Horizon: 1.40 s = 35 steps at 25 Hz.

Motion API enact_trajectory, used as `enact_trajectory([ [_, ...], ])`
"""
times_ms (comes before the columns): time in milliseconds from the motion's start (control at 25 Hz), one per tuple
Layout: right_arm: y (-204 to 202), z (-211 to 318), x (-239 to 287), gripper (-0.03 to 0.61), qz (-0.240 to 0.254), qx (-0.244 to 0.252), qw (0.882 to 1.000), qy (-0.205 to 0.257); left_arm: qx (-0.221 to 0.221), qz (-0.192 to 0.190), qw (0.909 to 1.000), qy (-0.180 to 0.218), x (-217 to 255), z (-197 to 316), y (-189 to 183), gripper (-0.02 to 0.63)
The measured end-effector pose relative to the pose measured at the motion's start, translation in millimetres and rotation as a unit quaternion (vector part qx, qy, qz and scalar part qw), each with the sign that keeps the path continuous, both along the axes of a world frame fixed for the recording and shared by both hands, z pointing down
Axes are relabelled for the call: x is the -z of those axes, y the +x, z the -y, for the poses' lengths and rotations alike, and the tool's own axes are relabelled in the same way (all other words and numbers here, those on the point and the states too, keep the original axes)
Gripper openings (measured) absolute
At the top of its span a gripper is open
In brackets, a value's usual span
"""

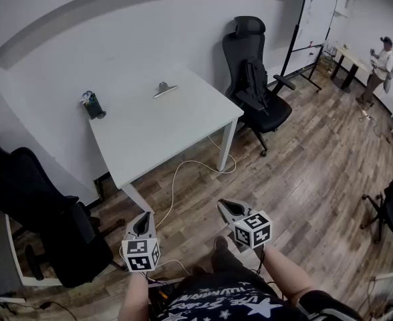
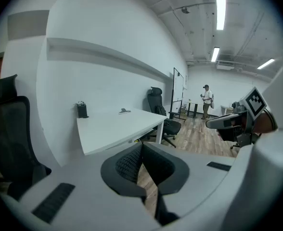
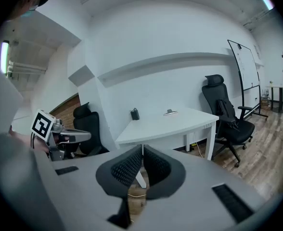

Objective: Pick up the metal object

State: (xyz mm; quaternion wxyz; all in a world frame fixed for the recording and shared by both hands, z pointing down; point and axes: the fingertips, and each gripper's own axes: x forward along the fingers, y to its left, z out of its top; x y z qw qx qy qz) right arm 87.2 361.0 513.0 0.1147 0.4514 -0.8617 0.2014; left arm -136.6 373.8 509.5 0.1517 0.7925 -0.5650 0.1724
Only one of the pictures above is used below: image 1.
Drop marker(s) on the black high-back office chair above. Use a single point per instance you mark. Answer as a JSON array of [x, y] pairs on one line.
[[240, 49]]

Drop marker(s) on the grey metal clip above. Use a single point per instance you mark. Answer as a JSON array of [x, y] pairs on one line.
[[164, 91]]

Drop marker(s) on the dark square pen holder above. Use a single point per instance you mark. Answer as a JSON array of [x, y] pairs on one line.
[[93, 109]]

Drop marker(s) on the black-framed rolling whiteboard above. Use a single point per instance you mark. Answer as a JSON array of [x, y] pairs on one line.
[[313, 18]]

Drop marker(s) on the black backpack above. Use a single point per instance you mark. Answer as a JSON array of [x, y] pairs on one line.
[[255, 82]]

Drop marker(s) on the white table leg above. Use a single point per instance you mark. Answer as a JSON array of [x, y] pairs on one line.
[[138, 199], [227, 142]]

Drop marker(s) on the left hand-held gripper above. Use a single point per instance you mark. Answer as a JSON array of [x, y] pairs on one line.
[[139, 256]]

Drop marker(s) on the person's right forearm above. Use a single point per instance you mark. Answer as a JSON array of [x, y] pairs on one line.
[[286, 273]]

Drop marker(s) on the blue pen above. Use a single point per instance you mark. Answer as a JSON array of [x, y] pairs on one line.
[[91, 96]]

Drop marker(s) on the light-top desk with black legs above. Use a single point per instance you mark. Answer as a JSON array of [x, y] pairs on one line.
[[352, 60]]

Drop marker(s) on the person's dark trouser leg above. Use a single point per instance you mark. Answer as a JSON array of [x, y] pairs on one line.
[[226, 256]]

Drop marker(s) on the white crumpled item in holder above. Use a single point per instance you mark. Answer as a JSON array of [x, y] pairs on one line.
[[86, 97]]

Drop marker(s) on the person's left forearm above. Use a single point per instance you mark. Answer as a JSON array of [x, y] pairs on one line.
[[134, 299]]

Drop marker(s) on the white power strip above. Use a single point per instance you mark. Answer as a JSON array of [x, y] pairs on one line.
[[365, 114]]

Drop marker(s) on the black star-print shirt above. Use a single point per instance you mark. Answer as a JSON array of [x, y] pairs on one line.
[[223, 303]]

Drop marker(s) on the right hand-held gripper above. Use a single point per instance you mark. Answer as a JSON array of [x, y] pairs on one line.
[[253, 229]]

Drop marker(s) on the black mesh office chair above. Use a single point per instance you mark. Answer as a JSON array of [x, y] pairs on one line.
[[32, 196]]

